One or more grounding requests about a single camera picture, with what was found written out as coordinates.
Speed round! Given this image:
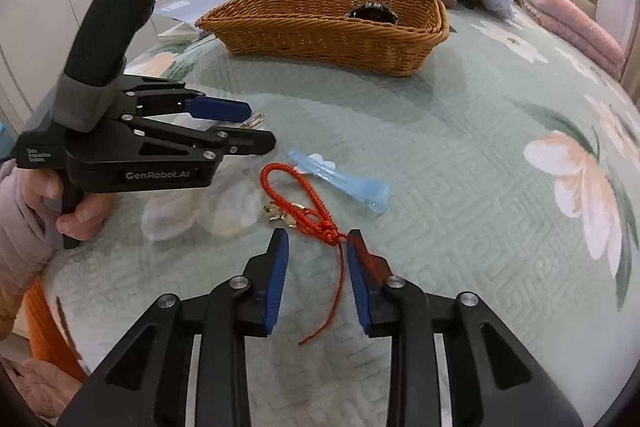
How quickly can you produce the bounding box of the person's left forearm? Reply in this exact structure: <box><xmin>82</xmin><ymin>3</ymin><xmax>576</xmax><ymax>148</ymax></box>
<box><xmin>0</xmin><ymin>167</ymin><xmax>62</xmax><ymax>344</ymax></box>

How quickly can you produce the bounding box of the pink folded quilt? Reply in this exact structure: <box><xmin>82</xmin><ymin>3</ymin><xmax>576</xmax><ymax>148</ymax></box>
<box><xmin>517</xmin><ymin>0</ymin><xmax>626</xmax><ymax>80</ymax></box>

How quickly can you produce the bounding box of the brown wicker basket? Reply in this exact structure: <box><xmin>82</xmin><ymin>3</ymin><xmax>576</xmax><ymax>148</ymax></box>
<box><xmin>196</xmin><ymin>0</ymin><xmax>450</xmax><ymax>78</ymax></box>

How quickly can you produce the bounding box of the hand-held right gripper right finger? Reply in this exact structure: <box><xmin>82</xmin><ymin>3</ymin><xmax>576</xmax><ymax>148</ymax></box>
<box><xmin>346</xmin><ymin>228</ymin><xmax>586</xmax><ymax>427</ymax></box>

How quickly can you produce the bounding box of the translucent blue hair clip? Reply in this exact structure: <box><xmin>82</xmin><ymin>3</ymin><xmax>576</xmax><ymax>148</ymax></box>
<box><xmin>288</xmin><ymin>148</ymin><xmax>392</xmax><ymax>216</ymax></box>

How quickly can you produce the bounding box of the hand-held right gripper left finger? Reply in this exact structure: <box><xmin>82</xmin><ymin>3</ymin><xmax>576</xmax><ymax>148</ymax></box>
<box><xmin>57</xmin><ymin>228</ymin><xmax>291</xmax><ymax>427</ymax></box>

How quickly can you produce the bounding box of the orange bed base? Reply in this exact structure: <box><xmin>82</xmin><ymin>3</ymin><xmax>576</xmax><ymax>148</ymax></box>
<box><xmin>22</xmin><ymin>277</ymin><xmax>89</xmax><ymax>383</ymax></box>

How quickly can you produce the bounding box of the pink fleece clothing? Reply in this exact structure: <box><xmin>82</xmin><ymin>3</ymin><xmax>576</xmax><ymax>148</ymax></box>
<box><xmin>0</xmin><ymin>351</ymin><xmax>84</xmax><ymax>427</ymax></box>

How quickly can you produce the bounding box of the red braided cord ornament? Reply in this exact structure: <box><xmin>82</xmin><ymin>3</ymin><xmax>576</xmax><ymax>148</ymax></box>
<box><xmin>260</xmin><ymin>163</ymin><xmax>352</xmax><ymax>347</ymax></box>

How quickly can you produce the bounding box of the black wrist watch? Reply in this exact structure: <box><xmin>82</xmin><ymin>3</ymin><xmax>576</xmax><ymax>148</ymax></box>
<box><xmin>346</xmin><ymin>1</ymin><xmax>400</xmax><ymax>27</ymax></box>

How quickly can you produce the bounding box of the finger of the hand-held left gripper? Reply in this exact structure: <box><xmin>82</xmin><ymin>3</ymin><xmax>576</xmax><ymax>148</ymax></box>
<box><xmin>120</xmin><ymin>113</ymin><xmax>277</xmax><ymax>164</ymax></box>
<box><xmin>120</xmin><ymin>74</ymin><xmax>254</xmax><ymax>124</ymax></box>

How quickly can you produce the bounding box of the person's left hand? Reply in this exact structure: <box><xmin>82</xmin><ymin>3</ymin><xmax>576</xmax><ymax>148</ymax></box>
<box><xmin>20</xmin><ymin>167</ymin><xmax>119</xmax><ymax>243</ymax></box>

